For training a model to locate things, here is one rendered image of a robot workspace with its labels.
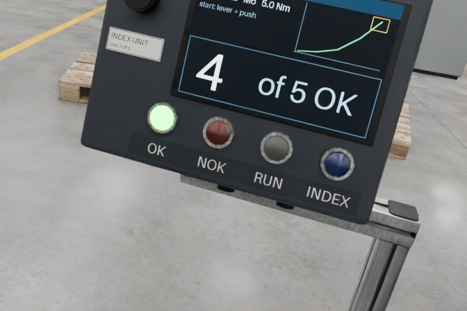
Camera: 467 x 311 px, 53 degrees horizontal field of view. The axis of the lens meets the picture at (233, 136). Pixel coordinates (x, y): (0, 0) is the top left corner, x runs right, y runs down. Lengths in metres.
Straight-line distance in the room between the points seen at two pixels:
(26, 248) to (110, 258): 0.33
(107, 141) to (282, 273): 1.70
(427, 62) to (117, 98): 6.35
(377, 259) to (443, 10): 6.15
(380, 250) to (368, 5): 0.24
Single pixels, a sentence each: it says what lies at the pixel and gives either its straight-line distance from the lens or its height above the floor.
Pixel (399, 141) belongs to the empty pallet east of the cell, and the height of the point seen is 0.13.
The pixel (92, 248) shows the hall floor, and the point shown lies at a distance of 2.05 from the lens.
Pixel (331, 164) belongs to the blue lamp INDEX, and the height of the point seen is 1.12.
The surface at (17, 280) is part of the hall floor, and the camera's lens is 1.93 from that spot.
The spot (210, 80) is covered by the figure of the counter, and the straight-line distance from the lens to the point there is 0.39.
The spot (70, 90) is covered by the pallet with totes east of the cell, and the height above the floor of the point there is 0.08.
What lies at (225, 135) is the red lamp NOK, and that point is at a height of 1.12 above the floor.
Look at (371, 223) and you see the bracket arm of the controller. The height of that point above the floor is 1.04.
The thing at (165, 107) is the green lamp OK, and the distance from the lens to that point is 0.40.
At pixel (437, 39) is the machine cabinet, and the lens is 6.64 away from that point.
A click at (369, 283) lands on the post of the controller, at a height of 0.97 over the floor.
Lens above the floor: 1.27
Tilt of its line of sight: 23 degrees down
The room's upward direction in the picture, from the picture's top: 11 degrees clockwise
